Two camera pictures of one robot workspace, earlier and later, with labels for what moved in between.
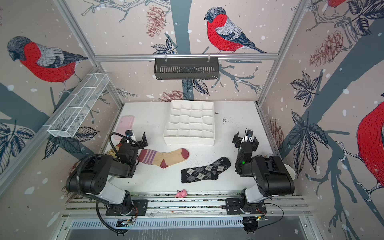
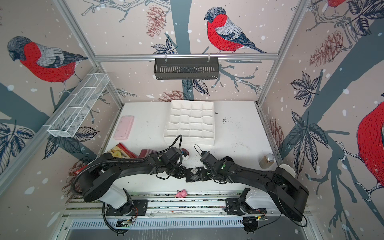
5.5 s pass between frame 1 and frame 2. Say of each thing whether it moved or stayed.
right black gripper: moved
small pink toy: stayed
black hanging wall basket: stayed
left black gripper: moved
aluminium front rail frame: stayed
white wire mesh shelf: stayed
